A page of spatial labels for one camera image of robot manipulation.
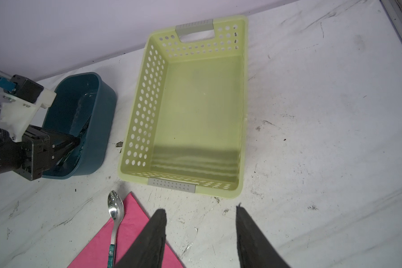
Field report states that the light green perforated basket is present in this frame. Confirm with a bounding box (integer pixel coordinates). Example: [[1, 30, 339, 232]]
[[118, 15, 249, 199]]

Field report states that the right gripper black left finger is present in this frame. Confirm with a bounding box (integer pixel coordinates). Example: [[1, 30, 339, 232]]
[[115, 209, 167, 268]]

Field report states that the pink paper napkin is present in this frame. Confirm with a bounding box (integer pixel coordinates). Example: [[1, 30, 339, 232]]
[[68, 193, 184, 268]]

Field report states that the spoon with teal handle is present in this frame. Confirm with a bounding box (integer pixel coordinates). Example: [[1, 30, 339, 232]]
[[107, 191, 125, 268]]

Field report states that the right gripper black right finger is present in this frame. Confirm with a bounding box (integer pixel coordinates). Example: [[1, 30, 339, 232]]
[[236, 205, 290, 268]]

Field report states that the dark teal plastic tub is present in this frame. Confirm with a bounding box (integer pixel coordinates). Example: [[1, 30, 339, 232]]
[[42, 72, 117, 180]]

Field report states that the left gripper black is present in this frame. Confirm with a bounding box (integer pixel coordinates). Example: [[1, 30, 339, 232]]
[[0, 125, 80, 181]]

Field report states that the knife with teal handle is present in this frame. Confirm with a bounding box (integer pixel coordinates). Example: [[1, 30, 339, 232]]
[[57, 115, 91, 166]]

